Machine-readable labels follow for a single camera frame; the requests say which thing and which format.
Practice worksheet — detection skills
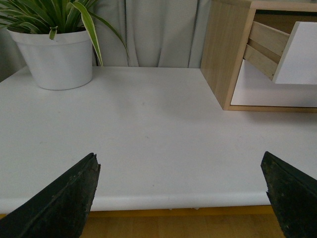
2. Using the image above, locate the white drawer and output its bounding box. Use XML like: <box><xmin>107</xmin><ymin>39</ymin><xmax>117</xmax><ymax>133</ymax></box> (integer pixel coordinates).
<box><xmin>231</xmin><ymin>60</ymin><xmax>317</xmax><ymax>108</ymax></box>
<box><xmin>243</xmin><ymin>21</ymin><xmax>317</xmax><ymax>85</ymax></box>

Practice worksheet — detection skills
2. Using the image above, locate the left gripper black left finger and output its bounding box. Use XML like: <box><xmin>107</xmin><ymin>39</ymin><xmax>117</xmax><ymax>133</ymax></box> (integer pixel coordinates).
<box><xmin>0</xmin><ymin>153</ymin><xmax>101</xmax><ymax>238</ymax></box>

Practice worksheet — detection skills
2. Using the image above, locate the grey curtain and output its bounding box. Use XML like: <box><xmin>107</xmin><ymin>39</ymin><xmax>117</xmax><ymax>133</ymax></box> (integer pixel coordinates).
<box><xmin>0</xmin><ymin>0</ymin><xmax>211</xmax><ymax>76</ymax></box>

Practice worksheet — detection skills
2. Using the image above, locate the white plant pot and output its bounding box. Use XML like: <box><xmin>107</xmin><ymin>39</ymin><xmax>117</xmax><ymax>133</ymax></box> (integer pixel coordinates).
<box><xmin>8</xmin><ymin>30</ymin><xmax>93</xmax><ymax>90</ymax></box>

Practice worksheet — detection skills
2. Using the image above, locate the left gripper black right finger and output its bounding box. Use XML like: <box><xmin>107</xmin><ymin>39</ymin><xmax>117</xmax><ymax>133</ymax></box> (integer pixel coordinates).
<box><xmin>261</xmin><ymin>151</ymin><xmax>317</xmax><ymax>238</ymax></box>

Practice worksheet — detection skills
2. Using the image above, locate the green striped spider plant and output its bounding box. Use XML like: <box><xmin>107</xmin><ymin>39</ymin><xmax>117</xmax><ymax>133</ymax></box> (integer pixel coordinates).
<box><xmin>0</xmin><ymin>0</ymin><xmax>127</xmax><ymax>66</ymax></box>

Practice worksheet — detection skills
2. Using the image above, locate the light wood drawer cabinet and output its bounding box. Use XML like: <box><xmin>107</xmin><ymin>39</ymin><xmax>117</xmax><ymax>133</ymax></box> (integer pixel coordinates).
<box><xmin>201</xmin><ymin>0</ymin><xmax>317</xmax><ymax>113</ymax></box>

